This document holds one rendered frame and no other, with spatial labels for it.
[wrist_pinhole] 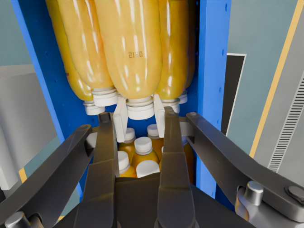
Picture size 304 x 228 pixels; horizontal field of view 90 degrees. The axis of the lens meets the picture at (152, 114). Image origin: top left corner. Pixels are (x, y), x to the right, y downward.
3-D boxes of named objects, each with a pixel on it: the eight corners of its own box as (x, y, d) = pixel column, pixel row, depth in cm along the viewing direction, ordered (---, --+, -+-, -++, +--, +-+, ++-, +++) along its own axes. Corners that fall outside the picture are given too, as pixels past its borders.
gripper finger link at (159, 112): (157, 111, 14) (165, 110, 15) (152, 93, 21) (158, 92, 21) (159, 138, 16) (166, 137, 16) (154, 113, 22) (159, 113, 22)
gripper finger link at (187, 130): (167, 124, 13) (201, 121, 13) (161, 106, 18) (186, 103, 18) (168, 139, 14) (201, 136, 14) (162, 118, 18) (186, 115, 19)
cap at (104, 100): (102, 95, 22) (104, 106, 23) (121, 89, 25) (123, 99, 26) (87, 93, 25) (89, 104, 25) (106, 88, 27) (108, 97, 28)
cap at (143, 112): (151, 96, 24) (152, 107, 24) (125, 99, 23) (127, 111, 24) (155, 103, 20) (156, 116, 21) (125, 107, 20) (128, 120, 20)
